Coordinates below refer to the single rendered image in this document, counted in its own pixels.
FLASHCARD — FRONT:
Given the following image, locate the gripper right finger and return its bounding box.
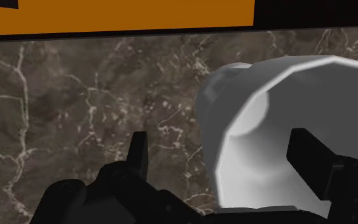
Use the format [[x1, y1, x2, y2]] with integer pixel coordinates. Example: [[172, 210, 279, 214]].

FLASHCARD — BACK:
[[286, 127, 358, 224]]

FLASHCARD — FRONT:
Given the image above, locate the white mug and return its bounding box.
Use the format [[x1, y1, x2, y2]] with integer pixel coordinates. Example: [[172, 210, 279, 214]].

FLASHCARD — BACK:
[[195, 55, 358, 218]]

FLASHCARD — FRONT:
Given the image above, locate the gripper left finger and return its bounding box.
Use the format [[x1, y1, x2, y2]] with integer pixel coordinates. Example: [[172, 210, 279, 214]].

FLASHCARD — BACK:
[[29, 131, 186, 224]]

